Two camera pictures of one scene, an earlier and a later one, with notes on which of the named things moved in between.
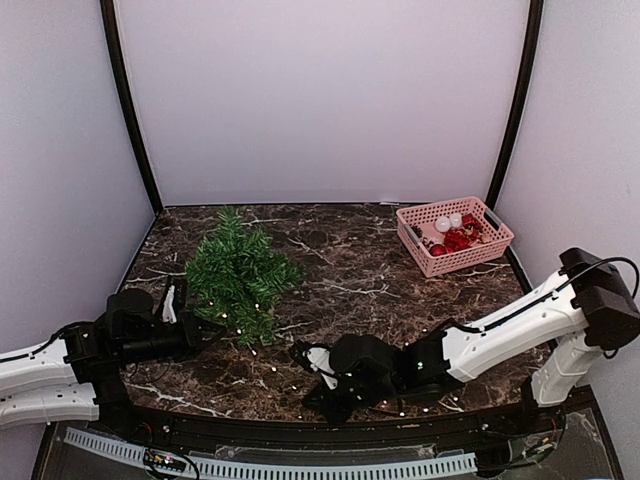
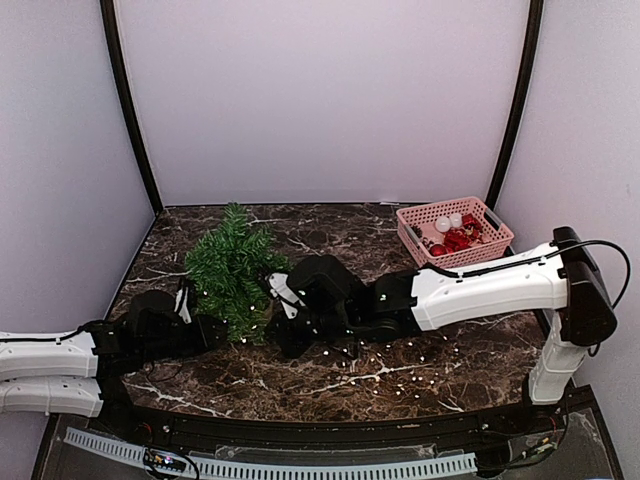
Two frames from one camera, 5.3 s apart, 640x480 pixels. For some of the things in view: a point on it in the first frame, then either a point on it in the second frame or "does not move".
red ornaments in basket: (457, 239) does not move
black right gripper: (324, 403) → (292, 346)
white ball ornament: (443, 224) does not move
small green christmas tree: (239, 278) does not move
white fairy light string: (294, 388) → (349, 330)
